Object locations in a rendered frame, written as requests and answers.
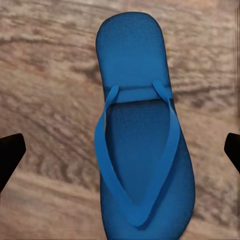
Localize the sandal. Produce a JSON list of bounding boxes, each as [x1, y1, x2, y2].
[[94, 12, 196, 240]]

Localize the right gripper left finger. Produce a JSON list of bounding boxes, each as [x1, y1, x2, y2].
[[0, 133, 26, 193]]

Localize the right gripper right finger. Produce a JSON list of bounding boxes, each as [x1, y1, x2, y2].
[[224, 133, 240, 173]]

